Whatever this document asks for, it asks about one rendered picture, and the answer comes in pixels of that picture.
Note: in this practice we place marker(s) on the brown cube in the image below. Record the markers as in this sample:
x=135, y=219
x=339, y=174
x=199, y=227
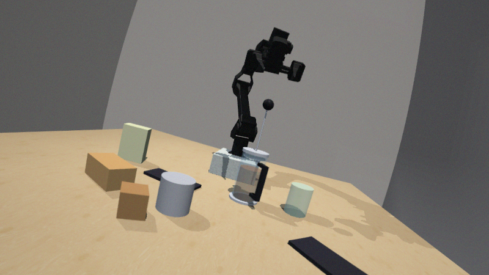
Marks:
x=133, y=201

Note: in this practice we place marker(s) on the tan rectangular block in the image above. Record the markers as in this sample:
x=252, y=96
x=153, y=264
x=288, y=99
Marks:
x=108, y=170

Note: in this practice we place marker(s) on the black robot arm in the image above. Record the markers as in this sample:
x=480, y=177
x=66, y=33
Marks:
x=246, y=125

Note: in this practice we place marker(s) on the glass french press with black plunger knob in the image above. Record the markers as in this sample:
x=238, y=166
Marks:
x=252, y=171

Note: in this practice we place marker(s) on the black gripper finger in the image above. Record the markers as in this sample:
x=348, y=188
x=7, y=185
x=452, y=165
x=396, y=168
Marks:
x=295, y=72
x=256, y=64

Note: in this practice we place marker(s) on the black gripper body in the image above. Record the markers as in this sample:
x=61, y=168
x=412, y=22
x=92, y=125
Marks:
x=273, y=63

